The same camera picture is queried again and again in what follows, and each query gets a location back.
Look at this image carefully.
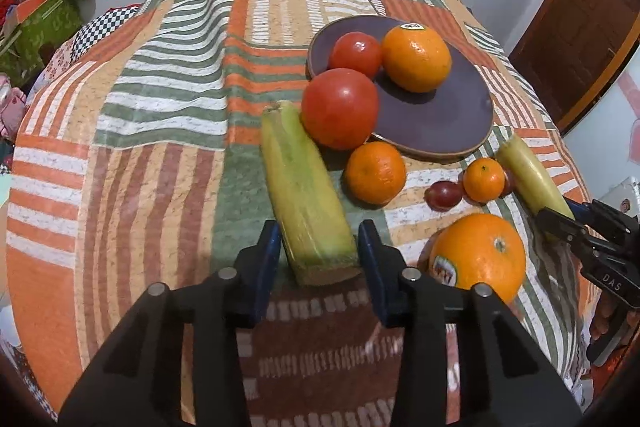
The medium tangerine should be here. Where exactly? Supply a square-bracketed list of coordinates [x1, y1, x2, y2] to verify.
[344, 141, 407, 204]

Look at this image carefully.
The striped patchwork blanket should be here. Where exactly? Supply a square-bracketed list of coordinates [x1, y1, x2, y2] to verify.
[6, 0, 593, 427]

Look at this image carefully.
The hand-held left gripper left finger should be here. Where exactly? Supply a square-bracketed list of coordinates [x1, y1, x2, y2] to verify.
[57, 220, 282, 427]

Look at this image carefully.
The large red tomato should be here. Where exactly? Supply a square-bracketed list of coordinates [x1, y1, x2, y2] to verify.
[300, 68, 380, 151]

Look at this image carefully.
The orange with black sticker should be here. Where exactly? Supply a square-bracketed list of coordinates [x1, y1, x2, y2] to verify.
[381, 22, 453, 94]

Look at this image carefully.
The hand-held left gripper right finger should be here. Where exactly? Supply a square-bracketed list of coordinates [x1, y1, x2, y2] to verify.
[358, 220, 584, 427]

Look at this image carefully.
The black and white checkered cloth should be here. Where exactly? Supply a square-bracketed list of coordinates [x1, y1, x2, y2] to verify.
[71, 4, 145, 58]

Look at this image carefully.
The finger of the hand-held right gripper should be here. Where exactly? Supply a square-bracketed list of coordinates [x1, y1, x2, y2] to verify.
[537, 208, 640, 309]
[566, 199, 640, 235]

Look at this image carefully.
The small tangerine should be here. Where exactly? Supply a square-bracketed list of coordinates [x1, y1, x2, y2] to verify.
[463, 157, 507, 202]

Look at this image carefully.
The white box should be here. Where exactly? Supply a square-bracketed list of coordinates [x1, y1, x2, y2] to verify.
[598, 176, 640, 219]

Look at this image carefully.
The large corn cob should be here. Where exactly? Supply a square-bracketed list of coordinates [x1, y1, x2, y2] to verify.
[260, 100, 363, 288]

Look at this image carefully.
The person's right hand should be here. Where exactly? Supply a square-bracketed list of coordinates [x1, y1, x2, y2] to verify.
[589, 293, 620, 344]

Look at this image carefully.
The orange with colourful sticker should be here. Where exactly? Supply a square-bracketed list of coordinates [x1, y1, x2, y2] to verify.
[428, 213, 527, 305]

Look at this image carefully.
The green cardboard box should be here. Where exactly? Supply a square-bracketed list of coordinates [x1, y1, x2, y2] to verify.
[0, 0, 84, 88]

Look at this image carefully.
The small corn cob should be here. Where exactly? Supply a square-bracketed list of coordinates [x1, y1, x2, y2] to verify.
[495, 135, 577, 242]

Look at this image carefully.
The small red plum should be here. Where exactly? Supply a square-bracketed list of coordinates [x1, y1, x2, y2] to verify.
[424, 181, 464, 210]

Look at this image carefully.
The small red tomato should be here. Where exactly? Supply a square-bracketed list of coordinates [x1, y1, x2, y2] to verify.
[328, 31, 383, 78]

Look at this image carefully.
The brown wooden door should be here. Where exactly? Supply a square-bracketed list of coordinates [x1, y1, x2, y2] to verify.
[507, 0, 640, 135]

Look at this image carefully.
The dark purple plate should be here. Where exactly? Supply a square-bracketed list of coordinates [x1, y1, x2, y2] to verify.
[306, 14, 495, 159]

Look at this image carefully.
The pink toy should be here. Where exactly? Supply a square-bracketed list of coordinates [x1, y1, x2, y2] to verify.
[0, 73, 27, 138]

